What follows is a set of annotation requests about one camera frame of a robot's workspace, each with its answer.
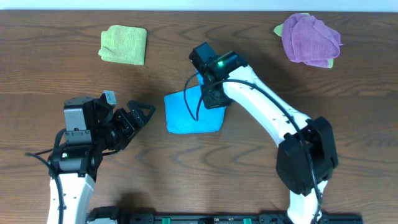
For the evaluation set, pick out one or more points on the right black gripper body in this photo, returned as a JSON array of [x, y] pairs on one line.
[[213, 101]]

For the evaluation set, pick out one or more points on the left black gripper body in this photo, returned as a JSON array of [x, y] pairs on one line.
[[122, 125]]

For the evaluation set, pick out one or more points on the blue cloth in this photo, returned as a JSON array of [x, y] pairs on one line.
[[179, 120]]

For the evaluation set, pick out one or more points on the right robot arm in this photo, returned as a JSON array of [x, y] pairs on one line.
[[306, 155]]

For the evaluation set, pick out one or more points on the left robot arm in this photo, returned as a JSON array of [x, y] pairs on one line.
[[94, 129]]

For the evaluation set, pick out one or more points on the folded green cloth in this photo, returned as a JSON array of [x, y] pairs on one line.
[[122, 44]]

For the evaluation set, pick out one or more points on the green cloth under pile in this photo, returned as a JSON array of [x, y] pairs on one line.
[[278, 30]]

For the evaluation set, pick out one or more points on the purple cloth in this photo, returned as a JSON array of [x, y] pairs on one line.
[[309, 40]]

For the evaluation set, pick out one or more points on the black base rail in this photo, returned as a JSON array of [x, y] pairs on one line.
[[119, 216]]

